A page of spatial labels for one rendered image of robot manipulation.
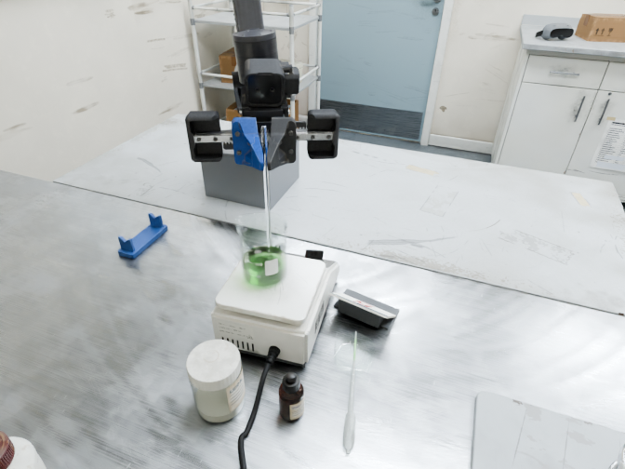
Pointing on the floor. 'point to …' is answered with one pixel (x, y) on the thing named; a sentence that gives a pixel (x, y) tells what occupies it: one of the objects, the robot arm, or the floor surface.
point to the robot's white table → (406, 211)
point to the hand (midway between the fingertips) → (265, 153)
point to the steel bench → (44, 341)
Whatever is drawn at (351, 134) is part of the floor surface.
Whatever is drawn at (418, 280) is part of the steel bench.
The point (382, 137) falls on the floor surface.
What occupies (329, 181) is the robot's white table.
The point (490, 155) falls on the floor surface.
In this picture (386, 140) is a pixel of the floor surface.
